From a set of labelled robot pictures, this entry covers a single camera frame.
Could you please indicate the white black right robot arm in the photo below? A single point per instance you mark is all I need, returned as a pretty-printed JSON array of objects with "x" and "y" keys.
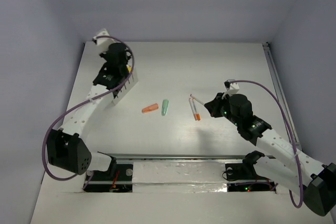
[{"x": 291, "y": 168}]

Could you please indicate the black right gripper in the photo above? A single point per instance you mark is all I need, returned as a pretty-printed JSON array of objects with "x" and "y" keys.
[{"x": 213, "y": 105}]

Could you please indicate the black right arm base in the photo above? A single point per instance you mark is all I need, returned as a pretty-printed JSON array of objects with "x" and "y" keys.
[{"x": 242, "y": 177}]

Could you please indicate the orange capped white marker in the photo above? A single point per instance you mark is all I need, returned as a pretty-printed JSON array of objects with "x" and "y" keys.
[{"x": 198, "y": 115}]

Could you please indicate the peach capped white marker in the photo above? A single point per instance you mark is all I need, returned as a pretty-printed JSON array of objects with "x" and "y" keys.
[{"x": 191, "y": 102}]

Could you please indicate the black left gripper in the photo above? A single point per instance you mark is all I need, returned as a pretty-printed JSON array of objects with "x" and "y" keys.
[{"x": 125, "y": 69}]

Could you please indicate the white slotted organizer box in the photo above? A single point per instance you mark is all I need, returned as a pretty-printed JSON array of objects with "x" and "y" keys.
[{"x": 115, "y": 97}]

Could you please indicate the green translucent correction tape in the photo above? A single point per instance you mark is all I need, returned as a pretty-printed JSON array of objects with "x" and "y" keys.
[{"x": 165, "y": 105}]

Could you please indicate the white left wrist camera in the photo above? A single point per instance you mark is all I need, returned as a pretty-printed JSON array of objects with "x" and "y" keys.
[{"x": 102, "y": 40}]

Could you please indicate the aluminium rail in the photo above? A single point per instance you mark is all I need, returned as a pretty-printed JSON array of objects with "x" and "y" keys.
[
  {"x": 173, "y": 157},
  {"x": 279, "y": 90}
]

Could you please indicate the orange translucent correction tape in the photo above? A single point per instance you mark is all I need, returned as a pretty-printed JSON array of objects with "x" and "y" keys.
[{"x": 150, "y": 108}]

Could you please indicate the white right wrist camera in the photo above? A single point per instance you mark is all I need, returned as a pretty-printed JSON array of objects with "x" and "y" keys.
[{"x": 231, "y": 86}]

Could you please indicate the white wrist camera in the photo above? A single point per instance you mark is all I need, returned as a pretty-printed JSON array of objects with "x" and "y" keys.
[
  {"x": 231, "y": 86},
  {"x": 102, "y": 40}
]

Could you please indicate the aluminium rail front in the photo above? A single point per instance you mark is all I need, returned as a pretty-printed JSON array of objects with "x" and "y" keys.
[{"x": 173, "y": 157}]

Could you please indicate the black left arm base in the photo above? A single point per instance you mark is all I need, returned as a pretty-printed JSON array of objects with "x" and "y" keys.
[{"x": 103, "y": 182}]

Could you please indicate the pink capped white marker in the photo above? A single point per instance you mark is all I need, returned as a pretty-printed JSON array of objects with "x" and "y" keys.
[{"x": 196, "y": 99}]

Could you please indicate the aluminium rail right side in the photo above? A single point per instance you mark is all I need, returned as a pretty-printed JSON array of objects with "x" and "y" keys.
[{"x": 279, "y": 90}]

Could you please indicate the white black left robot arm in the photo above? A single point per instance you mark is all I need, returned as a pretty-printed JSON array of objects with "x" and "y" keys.
[{"x": 66, "y": 146}]

